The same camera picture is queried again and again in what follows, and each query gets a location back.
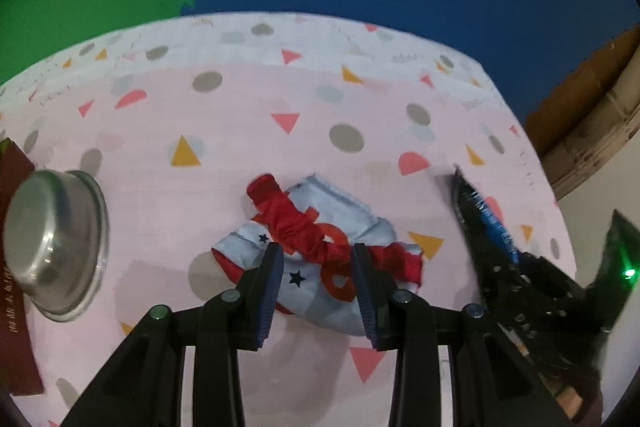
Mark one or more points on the red and pale blue sock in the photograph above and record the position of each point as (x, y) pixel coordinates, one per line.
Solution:
(310, 289)

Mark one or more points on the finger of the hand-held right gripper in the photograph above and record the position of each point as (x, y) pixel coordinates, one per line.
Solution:
(510, 312)
(550, 279)

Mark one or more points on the steel bowl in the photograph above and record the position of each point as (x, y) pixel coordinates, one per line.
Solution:
(55, 237)

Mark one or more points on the brown cardboard box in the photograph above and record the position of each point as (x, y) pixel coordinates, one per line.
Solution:
(590, 122)

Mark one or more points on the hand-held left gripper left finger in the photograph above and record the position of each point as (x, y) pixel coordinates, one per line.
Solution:
(267, 297)

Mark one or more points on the red tin box gold inside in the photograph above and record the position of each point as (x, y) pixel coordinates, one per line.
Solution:
(15, 332)

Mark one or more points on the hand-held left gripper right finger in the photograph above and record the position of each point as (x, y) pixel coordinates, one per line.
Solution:
(364, 302)

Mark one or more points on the pink patterned tablecloth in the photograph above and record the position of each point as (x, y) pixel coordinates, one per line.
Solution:
(250, 132)

